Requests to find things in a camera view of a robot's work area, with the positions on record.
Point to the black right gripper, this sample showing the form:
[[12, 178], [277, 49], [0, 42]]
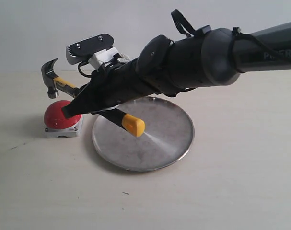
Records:
[[121, 84]]

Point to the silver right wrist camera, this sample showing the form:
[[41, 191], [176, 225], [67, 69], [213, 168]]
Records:
[[96, 50]]

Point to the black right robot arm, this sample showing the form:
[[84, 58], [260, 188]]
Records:
[[208, 58]]

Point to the red dome push button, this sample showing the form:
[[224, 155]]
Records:
[[59, 126]]

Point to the yellow black claw hammer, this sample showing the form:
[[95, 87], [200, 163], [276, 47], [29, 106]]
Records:
[[133, 125]]

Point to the round stainless steel plate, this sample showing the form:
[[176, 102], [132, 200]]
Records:
[[168, 136]]

